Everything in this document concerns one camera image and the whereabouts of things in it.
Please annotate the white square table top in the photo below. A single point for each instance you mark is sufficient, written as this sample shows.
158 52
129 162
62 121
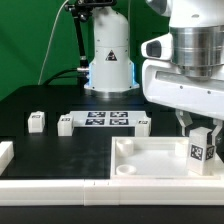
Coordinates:
155 158

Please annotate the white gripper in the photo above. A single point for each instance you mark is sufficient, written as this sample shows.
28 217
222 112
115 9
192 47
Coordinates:
163 84

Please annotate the black camera stand pole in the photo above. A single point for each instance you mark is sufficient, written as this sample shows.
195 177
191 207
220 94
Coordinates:
81 11

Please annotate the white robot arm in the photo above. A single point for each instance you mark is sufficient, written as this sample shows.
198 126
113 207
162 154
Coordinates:
184 60

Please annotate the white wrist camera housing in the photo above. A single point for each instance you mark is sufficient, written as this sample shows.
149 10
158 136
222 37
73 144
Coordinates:
159 49

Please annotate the white U-shaped obstacle fence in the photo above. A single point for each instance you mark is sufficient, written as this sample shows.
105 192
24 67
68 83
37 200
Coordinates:
112 192

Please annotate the white base tag plate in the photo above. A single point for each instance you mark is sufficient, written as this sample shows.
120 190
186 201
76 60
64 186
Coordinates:
107 118

